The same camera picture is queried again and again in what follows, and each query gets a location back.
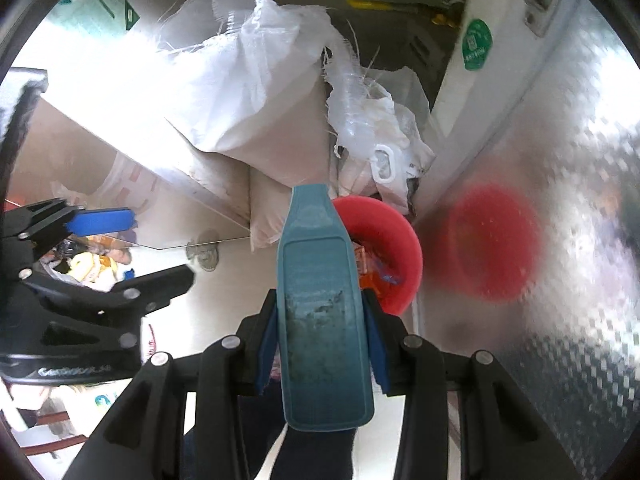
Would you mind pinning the white plastic bag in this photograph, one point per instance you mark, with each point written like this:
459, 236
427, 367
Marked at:
380, 125

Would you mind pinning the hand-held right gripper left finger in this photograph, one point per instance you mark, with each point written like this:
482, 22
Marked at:
265, 350

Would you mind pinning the red plastic bin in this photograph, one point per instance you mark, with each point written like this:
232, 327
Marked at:
395, 240

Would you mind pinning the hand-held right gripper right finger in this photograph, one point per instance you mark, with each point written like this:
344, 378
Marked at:
376, 355

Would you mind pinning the green round sticker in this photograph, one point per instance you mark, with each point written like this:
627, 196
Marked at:
477, 44

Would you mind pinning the white woven sack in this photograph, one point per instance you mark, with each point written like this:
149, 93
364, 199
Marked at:
250, 75

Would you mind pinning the cardboard box with green print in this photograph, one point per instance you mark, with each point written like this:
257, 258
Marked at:
95, 2

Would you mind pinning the teal scrubbing brush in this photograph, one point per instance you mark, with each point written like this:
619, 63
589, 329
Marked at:
320, 285

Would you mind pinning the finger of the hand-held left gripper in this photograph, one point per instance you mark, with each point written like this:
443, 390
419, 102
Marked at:
102, 221
150, 290

